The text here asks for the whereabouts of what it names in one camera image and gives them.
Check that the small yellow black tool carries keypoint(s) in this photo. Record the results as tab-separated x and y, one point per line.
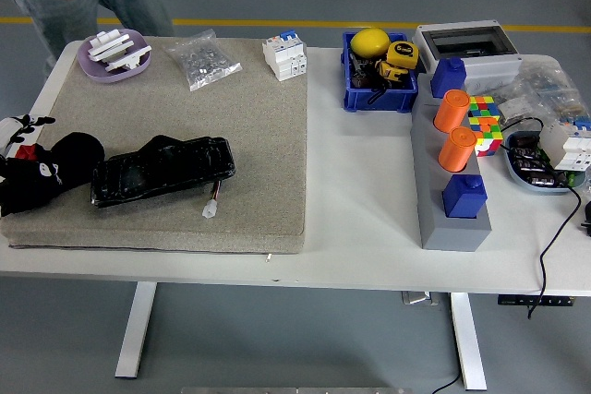
390	72

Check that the colourful puzzle cube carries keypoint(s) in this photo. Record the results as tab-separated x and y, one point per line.
485	117

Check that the white breaker with blue switches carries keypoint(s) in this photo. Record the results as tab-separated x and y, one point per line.
563	145

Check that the yellow black tape measure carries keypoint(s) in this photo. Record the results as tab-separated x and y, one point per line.
401	53

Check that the clear bag of screws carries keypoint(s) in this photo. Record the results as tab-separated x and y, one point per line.
201	62

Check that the black table control panel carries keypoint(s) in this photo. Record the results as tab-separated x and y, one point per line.
535	301

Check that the blue block with knob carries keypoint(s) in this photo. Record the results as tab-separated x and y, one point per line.
461	198
448	78

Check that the grey block holder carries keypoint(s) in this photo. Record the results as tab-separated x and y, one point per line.
454	235

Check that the white table leg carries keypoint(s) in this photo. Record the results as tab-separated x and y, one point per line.
136	329
466	343

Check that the light blue tray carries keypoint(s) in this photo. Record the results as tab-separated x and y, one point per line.
517	179

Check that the metal bracket under table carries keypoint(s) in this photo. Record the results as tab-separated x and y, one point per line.
418	298

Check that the yellow ball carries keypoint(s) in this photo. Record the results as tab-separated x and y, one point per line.
369	42

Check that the blue plastic bin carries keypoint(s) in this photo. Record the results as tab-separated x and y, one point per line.
378	101

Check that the dark tools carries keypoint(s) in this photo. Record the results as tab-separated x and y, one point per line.
360	78

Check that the white plastic bracket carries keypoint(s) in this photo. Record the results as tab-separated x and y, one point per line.
129	59

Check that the grey-brown mat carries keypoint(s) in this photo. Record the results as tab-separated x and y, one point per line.
184	108

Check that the clear bag of white parts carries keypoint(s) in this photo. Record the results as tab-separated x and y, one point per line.
512	105

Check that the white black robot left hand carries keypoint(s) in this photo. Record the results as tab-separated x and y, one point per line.
10	133

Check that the white circuit breaker blue switch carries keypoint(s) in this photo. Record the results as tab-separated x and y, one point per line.
284	59

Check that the clear bag of blue parts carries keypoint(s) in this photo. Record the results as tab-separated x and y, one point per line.
554	85

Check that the orange cylinder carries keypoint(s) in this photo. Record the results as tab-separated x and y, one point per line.
457	149
450	112

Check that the black electronic components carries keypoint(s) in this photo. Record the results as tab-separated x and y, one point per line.
531	158

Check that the black plug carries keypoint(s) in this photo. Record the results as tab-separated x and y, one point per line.
587	214

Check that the black rag with white print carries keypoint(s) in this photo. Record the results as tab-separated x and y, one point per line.
27	186

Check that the purple plastic tray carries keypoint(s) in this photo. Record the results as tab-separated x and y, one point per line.
88	67

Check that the white grey distribution box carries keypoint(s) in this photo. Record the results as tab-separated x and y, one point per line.
489	64

